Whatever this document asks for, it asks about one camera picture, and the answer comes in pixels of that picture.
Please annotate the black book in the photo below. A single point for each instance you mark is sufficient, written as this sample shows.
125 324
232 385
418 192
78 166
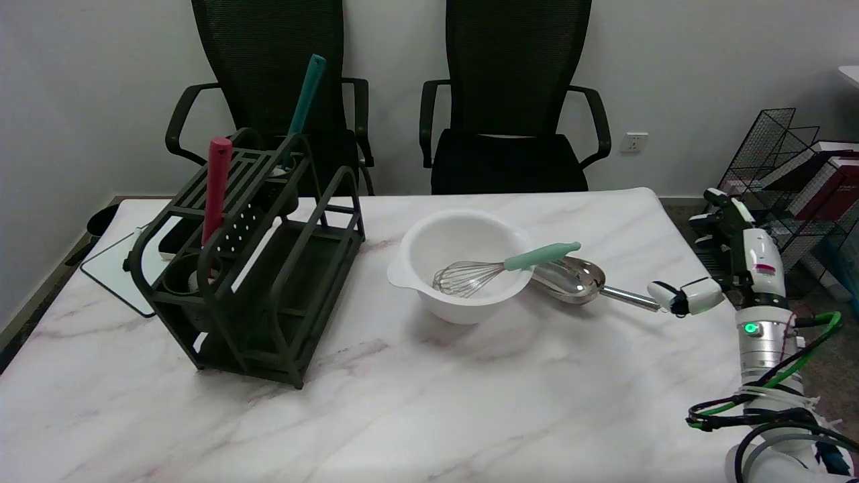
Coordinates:
815 164

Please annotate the maroon book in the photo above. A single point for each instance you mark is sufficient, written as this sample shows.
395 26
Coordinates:
835 191

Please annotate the white board with black edge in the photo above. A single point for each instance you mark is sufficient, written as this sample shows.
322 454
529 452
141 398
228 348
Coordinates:
114 268

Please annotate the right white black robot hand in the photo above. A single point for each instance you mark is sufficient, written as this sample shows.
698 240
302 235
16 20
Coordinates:
762 258

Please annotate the black mesh office chair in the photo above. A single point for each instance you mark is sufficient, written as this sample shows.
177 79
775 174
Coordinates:
510 67
268 67

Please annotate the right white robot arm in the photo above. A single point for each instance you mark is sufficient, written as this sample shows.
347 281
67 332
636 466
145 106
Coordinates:
765 345

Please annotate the white table corner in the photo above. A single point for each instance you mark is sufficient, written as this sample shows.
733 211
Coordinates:
851 74

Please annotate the white plastic mixing bowl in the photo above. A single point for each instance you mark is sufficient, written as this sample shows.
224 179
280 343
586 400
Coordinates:
463 235

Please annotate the white wall socket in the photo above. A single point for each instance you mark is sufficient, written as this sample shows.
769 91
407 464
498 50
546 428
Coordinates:
633 142

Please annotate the stainless steel scoop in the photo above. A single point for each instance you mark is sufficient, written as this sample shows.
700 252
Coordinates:
577 278

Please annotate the black waste bin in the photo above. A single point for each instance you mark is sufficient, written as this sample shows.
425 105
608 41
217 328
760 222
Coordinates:
100 218

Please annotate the dark green dish rack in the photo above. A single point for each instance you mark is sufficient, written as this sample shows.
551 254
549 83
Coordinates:
295 268

